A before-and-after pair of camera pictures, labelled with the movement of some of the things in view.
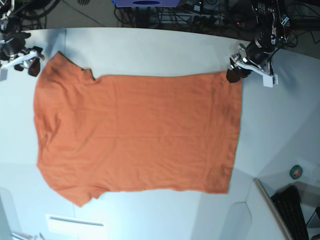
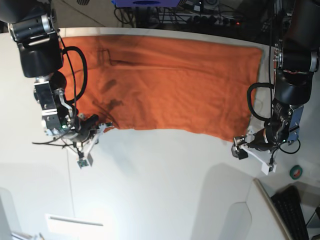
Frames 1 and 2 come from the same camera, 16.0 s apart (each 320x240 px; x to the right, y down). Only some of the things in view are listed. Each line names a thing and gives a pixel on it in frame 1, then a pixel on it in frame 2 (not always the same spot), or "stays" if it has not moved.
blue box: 145,3 stays
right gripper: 257,56 to 260,143
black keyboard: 288,201 stays
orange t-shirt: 162,133 to 149,83
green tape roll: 296,171 stays
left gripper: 13,51 to 87,128
